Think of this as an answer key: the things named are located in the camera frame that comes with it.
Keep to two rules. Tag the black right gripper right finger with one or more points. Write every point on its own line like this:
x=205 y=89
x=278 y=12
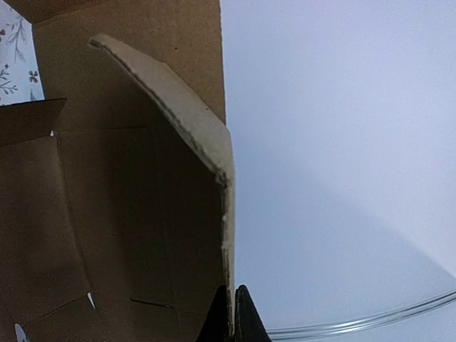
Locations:
x=248 y=324

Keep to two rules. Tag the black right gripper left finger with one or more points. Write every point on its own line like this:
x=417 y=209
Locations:
x=215 y=326

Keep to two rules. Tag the brown cardboard box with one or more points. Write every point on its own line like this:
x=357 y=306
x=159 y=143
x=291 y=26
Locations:
x=117 y=189

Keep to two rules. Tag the floral patterned table mat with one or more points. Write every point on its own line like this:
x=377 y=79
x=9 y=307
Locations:
x=20 y=79

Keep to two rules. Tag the right aluminium frame post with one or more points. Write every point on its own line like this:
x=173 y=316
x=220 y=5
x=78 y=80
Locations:
x=329 y=330

